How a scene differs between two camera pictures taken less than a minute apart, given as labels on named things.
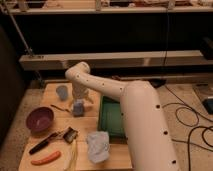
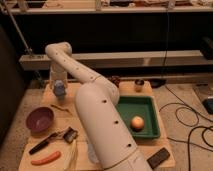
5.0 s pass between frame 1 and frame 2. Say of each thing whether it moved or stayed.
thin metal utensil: stayed
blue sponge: moved
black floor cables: stayed
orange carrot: stayed
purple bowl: stayed
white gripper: moved
